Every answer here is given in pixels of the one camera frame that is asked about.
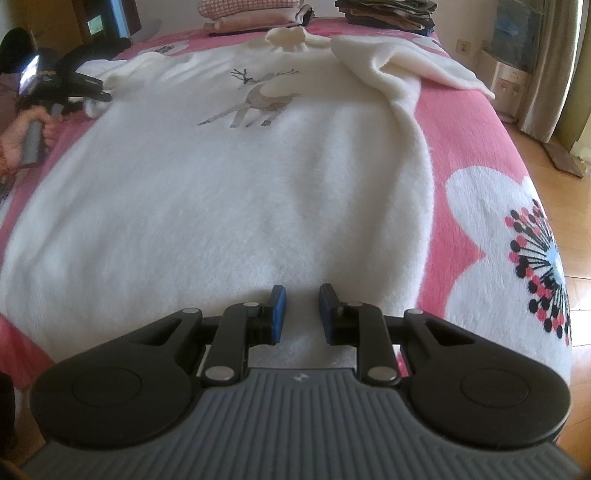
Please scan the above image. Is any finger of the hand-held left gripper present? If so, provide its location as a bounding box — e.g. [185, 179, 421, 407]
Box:
[69, 75, 114, 103]

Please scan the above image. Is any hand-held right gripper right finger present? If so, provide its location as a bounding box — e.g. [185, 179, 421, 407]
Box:
[318, 283, 474, 387]

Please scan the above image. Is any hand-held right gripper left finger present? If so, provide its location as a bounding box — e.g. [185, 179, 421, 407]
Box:
[129, 285, 288, 387]

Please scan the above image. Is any white fuzzy deer sweater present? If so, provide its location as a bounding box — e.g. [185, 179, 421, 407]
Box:
[0, 26, 496, 357]

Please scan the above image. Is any stack of dark folded clothes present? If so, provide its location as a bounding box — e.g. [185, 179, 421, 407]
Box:
[334, 0, 439, 34]

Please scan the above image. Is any person's left hand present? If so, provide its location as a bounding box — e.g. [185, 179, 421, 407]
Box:
[0, 111, 61, 168]

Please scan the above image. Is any wooden door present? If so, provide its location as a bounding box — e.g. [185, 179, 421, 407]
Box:
[23, 0, 93, 51]

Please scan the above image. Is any peach folded garment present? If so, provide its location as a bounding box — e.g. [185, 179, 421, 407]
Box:
[210, 13, 305, 35]

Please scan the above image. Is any pink floral blanket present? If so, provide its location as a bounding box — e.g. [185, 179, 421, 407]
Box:
[0, 17, 575, 398]

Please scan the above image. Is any black white striped folded garment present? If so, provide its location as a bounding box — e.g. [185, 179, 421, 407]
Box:
[295, 4, 320, 27]

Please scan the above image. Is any dark wooden floor board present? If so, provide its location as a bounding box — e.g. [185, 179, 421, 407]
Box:
[542, 140, 587, 179]

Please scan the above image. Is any white water dispenser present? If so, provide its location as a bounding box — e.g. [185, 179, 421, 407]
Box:
[480, 46, 532, 123]

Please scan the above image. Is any beige curtain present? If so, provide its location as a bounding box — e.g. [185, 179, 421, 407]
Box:
[517, 0, 589, 145]

